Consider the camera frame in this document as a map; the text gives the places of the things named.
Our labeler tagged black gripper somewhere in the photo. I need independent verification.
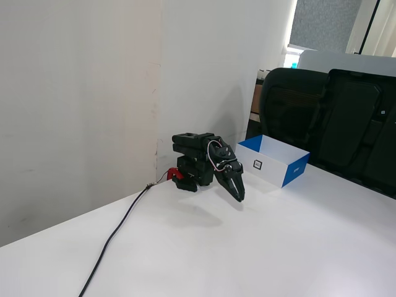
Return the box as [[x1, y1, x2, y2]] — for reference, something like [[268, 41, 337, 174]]
[[213, 156, 246, 204]]

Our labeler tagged blue and white cardboard box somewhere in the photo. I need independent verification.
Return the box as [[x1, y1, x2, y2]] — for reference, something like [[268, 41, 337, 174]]
[[234, 134, 311, 189]]

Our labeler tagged red table clamp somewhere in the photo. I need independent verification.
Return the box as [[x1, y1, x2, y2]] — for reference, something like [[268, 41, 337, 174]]
[[166, 166, 186, 182]]

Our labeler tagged black mesh office chair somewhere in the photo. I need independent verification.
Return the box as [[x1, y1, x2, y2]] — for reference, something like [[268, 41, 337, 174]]
[[259, 67, 329, 161]]

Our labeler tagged gray window blind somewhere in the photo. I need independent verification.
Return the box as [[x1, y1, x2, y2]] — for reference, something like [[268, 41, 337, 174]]
[[289, 0, 363, 53]]

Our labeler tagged white red gripper servo cable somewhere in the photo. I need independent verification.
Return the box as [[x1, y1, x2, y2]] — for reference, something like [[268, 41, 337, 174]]
[[206, 140, 230, 171]]

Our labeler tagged black power cable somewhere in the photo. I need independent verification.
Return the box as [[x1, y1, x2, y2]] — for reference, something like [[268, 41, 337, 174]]
[[77, 171, 170, 297]]

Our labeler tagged black window frame bar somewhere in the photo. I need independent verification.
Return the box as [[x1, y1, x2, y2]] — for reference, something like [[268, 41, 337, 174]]
[[360, 0, 381, 56]]

